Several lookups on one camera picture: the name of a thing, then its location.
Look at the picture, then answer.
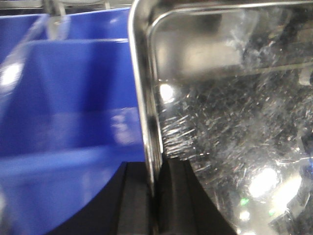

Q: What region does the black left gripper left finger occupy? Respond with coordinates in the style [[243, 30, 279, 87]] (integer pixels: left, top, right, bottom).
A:
[[50, 162, 151, 235]]

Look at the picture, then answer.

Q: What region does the large blue bin left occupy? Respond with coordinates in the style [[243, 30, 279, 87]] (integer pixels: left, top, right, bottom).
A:
[[0, 8, 144, 235]]

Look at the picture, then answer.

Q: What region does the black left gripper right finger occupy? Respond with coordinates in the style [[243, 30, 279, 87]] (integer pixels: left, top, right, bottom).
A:
[[157, 159, 235, 235]]

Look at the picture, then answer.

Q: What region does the silver metal tray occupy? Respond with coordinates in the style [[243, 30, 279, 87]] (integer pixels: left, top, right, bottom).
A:
[[129, 0, 313, 235]]

